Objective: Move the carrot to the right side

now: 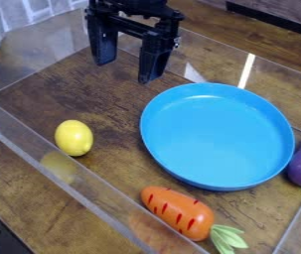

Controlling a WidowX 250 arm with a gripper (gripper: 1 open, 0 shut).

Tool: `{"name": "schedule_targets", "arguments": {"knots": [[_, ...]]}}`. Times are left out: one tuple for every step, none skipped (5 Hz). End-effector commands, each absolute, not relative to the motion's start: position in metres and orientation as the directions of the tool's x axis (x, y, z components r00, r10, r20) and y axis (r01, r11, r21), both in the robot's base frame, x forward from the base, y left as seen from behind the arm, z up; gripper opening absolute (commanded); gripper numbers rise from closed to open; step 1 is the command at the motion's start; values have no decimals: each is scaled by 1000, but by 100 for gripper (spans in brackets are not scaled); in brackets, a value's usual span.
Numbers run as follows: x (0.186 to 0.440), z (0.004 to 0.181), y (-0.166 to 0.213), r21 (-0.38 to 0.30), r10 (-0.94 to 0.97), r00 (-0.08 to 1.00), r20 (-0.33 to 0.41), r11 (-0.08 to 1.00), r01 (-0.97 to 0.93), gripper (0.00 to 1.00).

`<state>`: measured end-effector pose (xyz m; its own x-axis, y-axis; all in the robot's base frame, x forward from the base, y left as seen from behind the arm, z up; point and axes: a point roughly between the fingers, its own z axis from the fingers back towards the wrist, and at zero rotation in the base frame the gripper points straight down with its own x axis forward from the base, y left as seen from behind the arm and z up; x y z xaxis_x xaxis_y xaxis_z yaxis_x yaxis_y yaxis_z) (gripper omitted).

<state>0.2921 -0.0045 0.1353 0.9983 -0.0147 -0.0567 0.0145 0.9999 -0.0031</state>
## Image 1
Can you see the white patterned curtain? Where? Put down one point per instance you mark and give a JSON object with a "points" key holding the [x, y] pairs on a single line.
{"points": [[20, 13]]}

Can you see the orange toy carrot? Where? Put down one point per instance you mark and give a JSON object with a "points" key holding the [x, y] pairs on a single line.
{"points": [[191, 218]]}

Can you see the clear acrylic wall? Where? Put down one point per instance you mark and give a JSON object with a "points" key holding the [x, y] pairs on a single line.
{"points": [[202, 60], [119, 211]]}

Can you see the blue plastic plate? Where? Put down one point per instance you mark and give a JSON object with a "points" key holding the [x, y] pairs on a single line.
{"points": [[217, 136]]}

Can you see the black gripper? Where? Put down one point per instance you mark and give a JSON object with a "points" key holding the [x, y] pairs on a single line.
{"points": [[108, 18]]}

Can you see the clear acrylic back wall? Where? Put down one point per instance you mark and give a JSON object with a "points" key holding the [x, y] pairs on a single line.
{"points": [[202, 60]]}

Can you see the clear acrylic front wall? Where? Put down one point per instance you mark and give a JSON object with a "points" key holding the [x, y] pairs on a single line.
{"points": [[119, 211]]}

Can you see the yellow toy lemon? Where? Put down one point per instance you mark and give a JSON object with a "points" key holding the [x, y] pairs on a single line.
{"points": [[73, 138]]}

